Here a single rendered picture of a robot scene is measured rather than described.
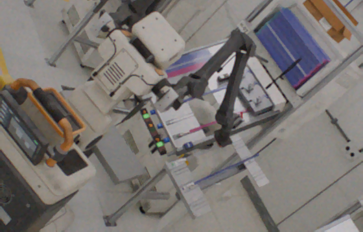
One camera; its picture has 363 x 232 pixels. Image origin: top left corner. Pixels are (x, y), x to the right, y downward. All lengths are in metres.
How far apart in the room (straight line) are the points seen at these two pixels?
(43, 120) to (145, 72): 0.44
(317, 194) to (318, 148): 0.42
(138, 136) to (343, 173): 1.90
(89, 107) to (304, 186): 2.72
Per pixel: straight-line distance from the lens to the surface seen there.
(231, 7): 5.28
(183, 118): 2.82
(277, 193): 4.53
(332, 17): 3.28
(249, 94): 2.89
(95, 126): 2.12
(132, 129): 3.43
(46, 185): 1.85
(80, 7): 4.30
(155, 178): 2.81
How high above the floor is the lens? 2.01
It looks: 20 degrees down
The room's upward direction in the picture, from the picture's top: 47 degrees clockwise
